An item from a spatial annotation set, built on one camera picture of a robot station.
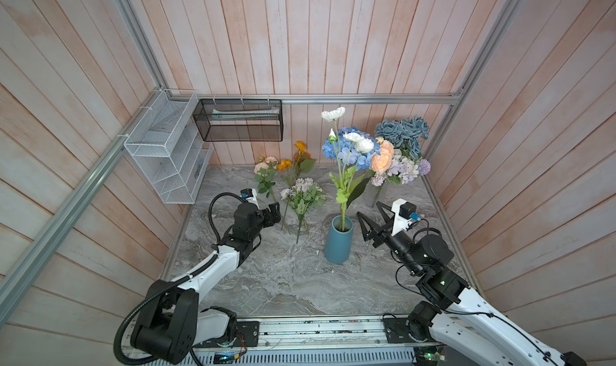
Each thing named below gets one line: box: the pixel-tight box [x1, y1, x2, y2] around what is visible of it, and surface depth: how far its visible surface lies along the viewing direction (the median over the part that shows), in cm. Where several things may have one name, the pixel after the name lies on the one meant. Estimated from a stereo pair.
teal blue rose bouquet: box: [374, 115, 430, 160], surface depth 82 cm
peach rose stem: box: [370, 139, 395, 173], surface depth 71 cm
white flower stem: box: [320, 106, 375, 232], surface depth 62 cm
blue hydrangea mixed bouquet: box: [321, 126, 381, 208], surface depth 62 cm
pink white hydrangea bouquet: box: [370, 155, 432, 187], surface depth 83 cm
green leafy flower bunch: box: [279, 177, 327, 244], surface depth 103 cm
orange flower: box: [293, 140, 317, 175], surface depth 117 cm
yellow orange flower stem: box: [253, 155, 293, 205], surface depth 117 cm
